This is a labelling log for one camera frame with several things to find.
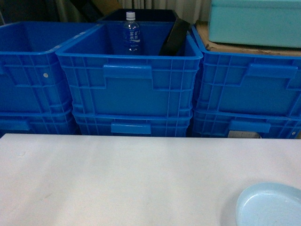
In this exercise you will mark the blue crate bottom left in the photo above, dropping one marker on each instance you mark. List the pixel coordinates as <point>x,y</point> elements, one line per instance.
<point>38,123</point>

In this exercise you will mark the teal foam box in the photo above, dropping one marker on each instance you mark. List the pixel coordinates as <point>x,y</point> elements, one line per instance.
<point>275,23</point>

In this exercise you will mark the light blue round tray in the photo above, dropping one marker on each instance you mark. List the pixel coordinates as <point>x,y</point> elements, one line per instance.
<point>269,204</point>

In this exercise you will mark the black flat board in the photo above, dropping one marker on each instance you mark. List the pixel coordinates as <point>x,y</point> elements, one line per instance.
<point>175,38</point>

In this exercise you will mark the blue crate bottom middle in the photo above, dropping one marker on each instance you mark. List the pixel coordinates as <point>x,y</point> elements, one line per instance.
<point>130,125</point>

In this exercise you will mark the blue crate bottom right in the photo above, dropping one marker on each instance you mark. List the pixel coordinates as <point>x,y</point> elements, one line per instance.
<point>223,124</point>

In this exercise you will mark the blue crate top left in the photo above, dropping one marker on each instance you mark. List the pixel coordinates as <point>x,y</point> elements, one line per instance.
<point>31,77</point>

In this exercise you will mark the blue crate top middle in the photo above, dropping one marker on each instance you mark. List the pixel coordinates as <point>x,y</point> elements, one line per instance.
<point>105,79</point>

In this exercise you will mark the clear plastic water bottle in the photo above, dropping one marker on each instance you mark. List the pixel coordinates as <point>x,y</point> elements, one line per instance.
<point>131,34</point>

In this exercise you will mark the blue crate top right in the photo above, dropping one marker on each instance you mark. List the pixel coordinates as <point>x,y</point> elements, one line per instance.
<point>247,83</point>

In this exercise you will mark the dark blue rear crate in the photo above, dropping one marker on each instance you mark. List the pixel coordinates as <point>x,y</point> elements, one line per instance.
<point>142,15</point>

